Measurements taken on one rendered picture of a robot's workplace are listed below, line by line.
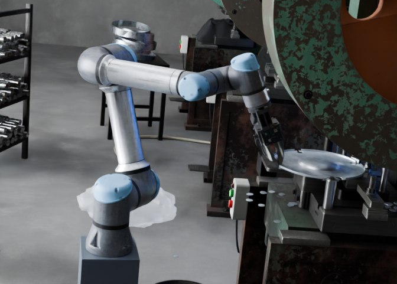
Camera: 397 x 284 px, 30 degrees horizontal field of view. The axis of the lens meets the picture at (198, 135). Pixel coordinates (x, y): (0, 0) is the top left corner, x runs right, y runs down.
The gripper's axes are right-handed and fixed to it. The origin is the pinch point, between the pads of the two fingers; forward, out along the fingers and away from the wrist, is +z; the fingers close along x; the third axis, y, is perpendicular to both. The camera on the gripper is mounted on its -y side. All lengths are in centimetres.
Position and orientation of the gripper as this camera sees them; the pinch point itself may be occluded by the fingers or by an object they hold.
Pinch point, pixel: (277, 161)
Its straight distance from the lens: 229.3
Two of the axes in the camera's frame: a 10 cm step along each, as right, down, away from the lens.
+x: 9.4, -3.5, 0.0
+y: 1.0, 2.7, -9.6
